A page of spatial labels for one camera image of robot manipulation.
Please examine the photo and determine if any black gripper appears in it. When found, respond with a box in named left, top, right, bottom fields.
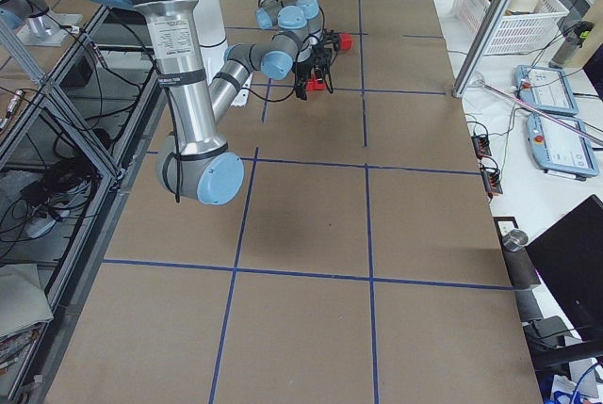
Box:
left=294, top=44, right=323, bottom=100
left=312, top=36, right=332, bottom=84

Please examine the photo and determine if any red block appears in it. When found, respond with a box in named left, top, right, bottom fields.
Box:
left=305, top=75, right=320, bottom=92
left=338, top=33, right=353, bottom=51
left=315, top=73, right=333, bottom=93

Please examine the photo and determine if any white plastic basket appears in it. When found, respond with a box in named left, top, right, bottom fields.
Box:
left=452, top=0, right=568, bottom=56

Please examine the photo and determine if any upper teach pendant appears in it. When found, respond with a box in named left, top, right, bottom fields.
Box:
left=514, top=65, right=579, bottom=116

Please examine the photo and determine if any teach pendant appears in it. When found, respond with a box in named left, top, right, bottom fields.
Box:
left=527, top=114, right=600, bottom=180
left=514, top=65, right=579, bottom=116

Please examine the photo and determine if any lower teach pendant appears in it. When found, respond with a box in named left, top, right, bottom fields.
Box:
left=527, top=114, right=600, bottom=180

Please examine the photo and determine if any black laptop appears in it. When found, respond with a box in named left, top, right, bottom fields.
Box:
left=527, top=194, right=602, bottom=340

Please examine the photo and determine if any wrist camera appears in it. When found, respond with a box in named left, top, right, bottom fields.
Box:
left=323, top=30, right=341, bottom=52

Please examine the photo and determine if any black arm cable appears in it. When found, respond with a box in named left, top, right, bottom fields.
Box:
left=244, top=45, right=334, bottom=104

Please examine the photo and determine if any aluminium frame post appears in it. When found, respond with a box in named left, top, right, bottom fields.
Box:
left=452, top=0, right=511, bottom=98

